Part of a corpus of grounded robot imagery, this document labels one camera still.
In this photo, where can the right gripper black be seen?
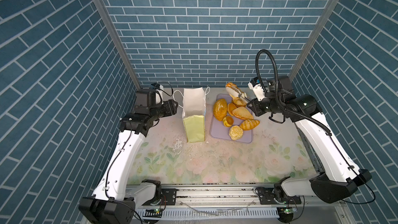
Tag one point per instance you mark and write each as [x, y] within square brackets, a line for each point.
[254, 106]

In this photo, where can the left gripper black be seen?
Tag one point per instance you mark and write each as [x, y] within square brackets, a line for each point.
[170, 109]

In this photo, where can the triangular pastry bread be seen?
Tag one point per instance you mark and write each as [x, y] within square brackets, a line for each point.
[242, 113]

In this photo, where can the ridged golden loaf bread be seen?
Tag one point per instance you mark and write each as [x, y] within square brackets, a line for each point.
[249, 124]

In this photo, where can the pretzel ring bread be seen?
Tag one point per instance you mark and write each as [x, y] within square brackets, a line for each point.
[230, 88]

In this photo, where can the white and green paper bag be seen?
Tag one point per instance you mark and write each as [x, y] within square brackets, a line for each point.
[193, 112]

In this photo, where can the round pale bun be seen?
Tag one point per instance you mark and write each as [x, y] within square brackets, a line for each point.
[236, 132]

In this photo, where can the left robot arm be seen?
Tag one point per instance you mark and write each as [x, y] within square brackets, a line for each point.
[110, 203]

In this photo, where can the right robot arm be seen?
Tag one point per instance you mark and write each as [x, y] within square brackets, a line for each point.
[339, 176]

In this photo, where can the sugar-topped knotted bread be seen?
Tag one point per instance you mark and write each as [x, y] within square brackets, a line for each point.
[239, 102]

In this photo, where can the small yellow tart bread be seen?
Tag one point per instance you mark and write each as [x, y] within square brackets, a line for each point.
[228, 121]

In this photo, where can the large oval brown bread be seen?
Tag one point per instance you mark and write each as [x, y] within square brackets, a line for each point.
[220, 109]

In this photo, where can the small round orange bun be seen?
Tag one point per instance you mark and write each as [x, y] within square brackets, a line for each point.
[231, 108]

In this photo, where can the floral table mat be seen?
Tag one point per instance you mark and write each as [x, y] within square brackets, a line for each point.
[276, 151]

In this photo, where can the lilac plastic tray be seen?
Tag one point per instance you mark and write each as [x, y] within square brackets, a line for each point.
[220, 131]

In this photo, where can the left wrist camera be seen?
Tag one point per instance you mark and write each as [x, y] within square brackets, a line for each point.
[161, 91]

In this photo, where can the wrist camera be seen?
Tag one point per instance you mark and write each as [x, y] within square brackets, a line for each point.
[161, 91]
[259, 91]

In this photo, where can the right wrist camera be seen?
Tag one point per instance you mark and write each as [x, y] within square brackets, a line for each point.
[259, 91]

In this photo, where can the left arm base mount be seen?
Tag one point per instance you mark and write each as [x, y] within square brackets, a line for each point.
[151, 193]

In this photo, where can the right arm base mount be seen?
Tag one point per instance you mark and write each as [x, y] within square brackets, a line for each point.
[276, 195]

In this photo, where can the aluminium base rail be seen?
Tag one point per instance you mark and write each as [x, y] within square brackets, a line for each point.
[237, 203]

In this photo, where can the aluminium corner post right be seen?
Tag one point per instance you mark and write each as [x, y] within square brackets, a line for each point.
[320, 24]

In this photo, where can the aluminium corner post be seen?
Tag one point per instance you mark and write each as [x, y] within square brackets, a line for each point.
[101, 8]
[320, 24]

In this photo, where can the aluminium corner post left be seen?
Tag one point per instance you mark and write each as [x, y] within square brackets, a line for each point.
[101, 8]

